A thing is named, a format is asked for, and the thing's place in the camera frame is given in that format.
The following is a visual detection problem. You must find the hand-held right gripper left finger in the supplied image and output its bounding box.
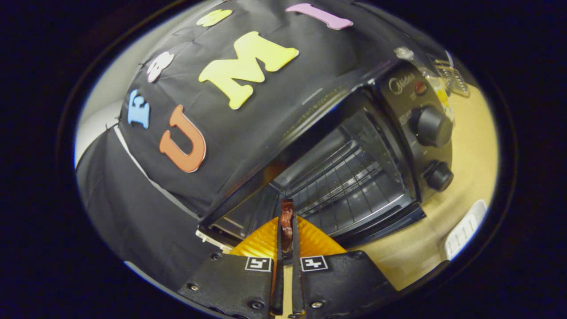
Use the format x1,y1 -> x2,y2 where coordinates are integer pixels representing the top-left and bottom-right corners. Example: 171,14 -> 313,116
177,217 -> 285,319

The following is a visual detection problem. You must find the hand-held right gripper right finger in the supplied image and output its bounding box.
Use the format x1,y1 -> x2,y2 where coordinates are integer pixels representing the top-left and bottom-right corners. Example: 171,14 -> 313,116
290,216 -> 397,319

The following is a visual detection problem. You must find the brown fried chicken drumstick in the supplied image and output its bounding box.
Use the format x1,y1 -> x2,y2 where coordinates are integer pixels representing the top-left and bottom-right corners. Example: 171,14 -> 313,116
280,199 -> 295,253

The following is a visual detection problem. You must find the black electric oven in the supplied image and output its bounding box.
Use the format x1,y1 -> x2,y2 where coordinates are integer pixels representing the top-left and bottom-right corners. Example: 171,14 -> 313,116
197,60 -> 455,251

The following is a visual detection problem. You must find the white rectangular tray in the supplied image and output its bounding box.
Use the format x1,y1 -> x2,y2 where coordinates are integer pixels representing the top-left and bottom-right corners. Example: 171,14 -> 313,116
444,199 -> 488,261

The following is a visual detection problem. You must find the clear glass bottle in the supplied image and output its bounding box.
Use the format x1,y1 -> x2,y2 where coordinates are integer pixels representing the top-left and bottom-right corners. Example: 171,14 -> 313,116
394,46 -> 455,121

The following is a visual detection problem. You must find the wire mesh holder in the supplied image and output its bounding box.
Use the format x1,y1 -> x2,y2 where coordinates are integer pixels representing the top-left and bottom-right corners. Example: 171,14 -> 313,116
432,58 -> 470,98

